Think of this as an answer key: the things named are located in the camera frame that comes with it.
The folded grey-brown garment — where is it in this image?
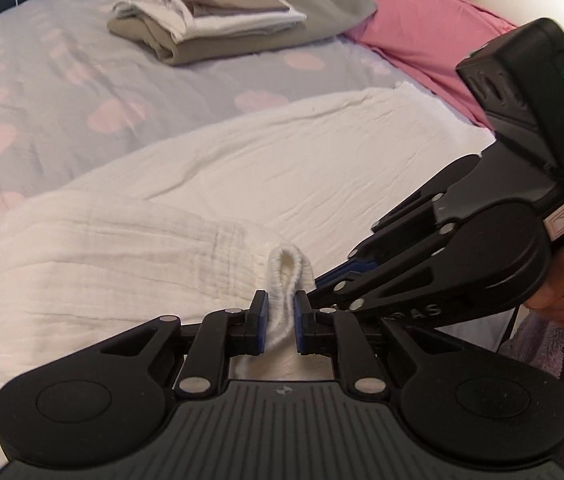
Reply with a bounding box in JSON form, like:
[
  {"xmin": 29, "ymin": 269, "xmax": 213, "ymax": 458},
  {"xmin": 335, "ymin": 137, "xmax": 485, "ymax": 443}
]
[{"xmin": 107, "ymin": 14, "xmax": 308, "ymax": 67}]

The plain pink pillow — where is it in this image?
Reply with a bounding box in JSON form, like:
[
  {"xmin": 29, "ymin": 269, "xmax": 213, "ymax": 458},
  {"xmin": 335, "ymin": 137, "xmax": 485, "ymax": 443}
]
[{"xmin": 341, "ymin": 0, "xmax": 519, "ymax": 127}]

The polka-dot bed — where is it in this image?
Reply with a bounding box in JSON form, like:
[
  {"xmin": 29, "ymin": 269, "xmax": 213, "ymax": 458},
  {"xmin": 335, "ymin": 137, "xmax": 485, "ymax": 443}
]
[{"xmin": 0, "ymin": 0, "xmax": 493, "ymax": 466}]

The grey pillow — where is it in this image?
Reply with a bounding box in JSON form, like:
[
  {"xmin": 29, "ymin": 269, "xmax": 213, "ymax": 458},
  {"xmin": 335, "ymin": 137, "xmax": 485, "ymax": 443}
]
[{"xmin": 276, "ymin": 0, "xmax": 379, "ymax": 44}]

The fluffy purple fleece clothing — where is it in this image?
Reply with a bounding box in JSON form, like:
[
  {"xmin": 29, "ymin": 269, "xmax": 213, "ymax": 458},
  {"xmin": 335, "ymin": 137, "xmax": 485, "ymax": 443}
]
[{"xmin": 502, "ymin": 307, "xmax": 564, "ymax": 480}]

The white muslin cloth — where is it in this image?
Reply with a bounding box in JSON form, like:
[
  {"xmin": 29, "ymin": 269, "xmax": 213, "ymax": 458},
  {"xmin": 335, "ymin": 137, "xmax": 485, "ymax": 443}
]
[{"xmin": 0, "ymin": 85, "xmax": 500, "ymax": 391}]

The folded white garment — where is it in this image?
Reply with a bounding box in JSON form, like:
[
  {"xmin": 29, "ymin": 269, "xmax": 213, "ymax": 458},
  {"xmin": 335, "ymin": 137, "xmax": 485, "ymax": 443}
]
[{"xmin": 112, "ymin": 0, "xmax": 309, "ymax": 44}]

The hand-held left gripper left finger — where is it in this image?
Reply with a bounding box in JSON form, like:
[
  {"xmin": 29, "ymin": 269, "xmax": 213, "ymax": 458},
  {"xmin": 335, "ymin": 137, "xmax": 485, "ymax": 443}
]
[{"xmin": 97, "ymin": 290, "xmax": 269, "ymax": 396}]

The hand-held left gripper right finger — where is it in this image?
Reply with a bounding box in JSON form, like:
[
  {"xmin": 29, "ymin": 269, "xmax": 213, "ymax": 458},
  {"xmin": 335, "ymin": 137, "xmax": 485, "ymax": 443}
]
[{"xmin": 293, "ymin": 291, "xmax": 458, "ymax": 396}]

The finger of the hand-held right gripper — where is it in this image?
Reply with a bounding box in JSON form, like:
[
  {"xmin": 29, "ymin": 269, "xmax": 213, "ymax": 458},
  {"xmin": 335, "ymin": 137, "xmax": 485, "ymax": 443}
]
[
  {"xmin": 309, "ymin": 255, "xmax": 450, "ymax": 313},
  {"xmin": 347, "ymin": 155, "xmax": 483, "ymax": 267}
]

